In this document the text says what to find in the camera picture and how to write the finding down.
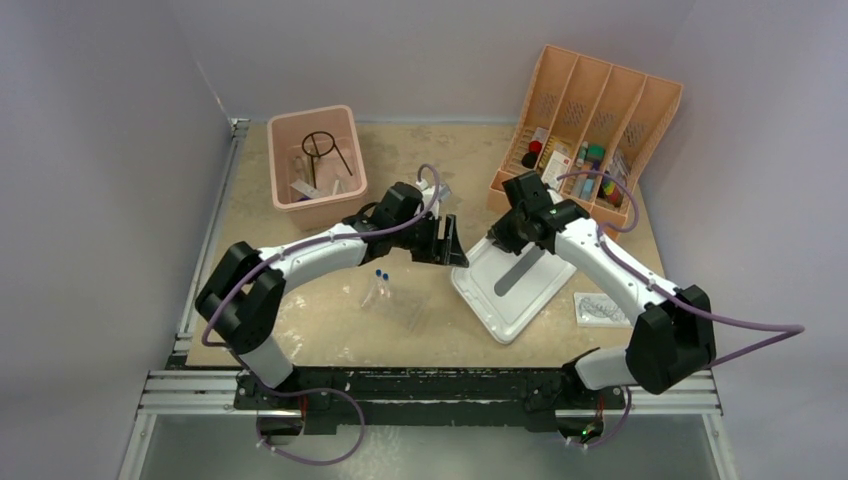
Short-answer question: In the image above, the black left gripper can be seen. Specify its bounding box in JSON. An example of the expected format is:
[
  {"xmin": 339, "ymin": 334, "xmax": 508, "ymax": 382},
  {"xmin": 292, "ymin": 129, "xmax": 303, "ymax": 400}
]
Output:
[{"xmin": 392, "ymin": 213, "xmax": 467, "ymax": 267}]

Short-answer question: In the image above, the white plastic lid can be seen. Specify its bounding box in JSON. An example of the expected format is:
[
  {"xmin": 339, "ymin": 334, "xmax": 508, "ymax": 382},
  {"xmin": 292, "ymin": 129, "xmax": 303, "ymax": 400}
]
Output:
[{"xmin": 451, "ymin": 238, "xmax": 576, "ymax": 345}]

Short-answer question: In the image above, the black wire tripod ring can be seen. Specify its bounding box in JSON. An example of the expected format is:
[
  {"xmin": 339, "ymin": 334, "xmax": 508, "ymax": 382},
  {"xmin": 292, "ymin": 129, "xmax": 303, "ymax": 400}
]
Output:
[{"xmin": 302, "ymin": 131, "xmax": 354, "ymax": 190}]

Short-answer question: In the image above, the white paper packet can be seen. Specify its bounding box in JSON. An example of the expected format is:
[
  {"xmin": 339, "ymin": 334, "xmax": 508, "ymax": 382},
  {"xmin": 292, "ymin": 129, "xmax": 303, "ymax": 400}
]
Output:
[{"xmin": 290, "ymin": 179, "xmax": 325, "ymax": 199}]

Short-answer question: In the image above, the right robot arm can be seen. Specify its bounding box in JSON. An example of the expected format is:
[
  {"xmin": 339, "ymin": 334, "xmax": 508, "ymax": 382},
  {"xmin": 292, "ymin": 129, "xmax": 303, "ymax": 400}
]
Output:
[{"xmin": 487, "ymin": 172, "xmax": 716, "ymax": 407}]

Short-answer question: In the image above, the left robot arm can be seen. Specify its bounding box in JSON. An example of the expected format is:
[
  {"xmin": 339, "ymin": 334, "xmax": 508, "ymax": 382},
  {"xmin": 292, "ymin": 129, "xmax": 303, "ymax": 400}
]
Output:
[{"xmin": 194, "ymin": 182, "xmax": 469, "ymax": 409}]

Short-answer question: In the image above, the white instruction box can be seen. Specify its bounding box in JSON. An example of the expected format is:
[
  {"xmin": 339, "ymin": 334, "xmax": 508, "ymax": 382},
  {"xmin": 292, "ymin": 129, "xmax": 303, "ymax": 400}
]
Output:
[{"xmin": 541, "ymin": 149, "xmax": 572, "ymax": 190}]

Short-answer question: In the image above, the orange cap highlighter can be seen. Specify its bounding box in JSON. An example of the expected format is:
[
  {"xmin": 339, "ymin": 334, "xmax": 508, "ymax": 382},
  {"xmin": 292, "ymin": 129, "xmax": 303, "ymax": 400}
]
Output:
[{"xmin": 570, "ymin": 163, "xmax": 591, "ymax": 198}]

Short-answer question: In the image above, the yellow envelope box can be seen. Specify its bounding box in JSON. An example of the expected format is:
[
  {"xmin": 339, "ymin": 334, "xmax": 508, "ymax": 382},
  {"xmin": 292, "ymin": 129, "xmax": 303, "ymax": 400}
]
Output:
[{"xmin": 546, "ymin": 136, "xmax": 573, "ymax": 156}]

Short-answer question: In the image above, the white glue stick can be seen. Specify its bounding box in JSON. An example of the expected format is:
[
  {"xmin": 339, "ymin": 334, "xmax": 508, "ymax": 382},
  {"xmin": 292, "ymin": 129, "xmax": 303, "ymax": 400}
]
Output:
[{"xmin": 575, "ymin": 141, "xmax": 589, "ymax": 167}]

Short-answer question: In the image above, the printed paper sheet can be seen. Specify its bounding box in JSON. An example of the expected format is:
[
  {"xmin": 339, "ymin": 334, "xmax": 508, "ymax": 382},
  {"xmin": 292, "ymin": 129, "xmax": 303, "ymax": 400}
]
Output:
[{"xmin": 574, "ymin": 292, "xmax": 632, "ymax": 328}]

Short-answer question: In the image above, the green eraser block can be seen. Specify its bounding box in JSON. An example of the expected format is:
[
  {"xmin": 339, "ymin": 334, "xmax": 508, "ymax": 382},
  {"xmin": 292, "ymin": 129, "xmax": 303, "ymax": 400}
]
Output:
[{"xmin": 586, "ymin": 144, "xmax": 606, "ymax": 170}]

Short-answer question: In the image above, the pink four-slot file organizer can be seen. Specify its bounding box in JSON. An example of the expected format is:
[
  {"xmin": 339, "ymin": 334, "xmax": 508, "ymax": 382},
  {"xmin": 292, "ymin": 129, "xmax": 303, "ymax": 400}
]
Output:
[{"xmin": 487, "ymin": 45, "xmax": 684, "ymax": 227}]

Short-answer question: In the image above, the pink plastic bin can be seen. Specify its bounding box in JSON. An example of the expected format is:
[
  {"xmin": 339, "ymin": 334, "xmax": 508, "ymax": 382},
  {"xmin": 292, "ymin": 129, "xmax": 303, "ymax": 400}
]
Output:
[{"xmin": 267, "ymin": 105, "xmax": 368, "ymax": 231}]

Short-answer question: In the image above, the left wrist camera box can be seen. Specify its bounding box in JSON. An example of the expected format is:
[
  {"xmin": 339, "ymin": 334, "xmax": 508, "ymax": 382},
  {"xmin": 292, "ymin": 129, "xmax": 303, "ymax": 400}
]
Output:
[{"xmin": 416, "ymin": 180, "xmax": 452, "ymax": 212}]

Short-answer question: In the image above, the aluminium frame rail base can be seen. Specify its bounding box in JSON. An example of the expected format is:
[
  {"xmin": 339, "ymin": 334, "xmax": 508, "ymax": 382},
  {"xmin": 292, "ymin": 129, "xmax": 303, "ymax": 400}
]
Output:
[{"xmin": 115, "ymin": 117, "xmax": 740, "ymax": 480}]

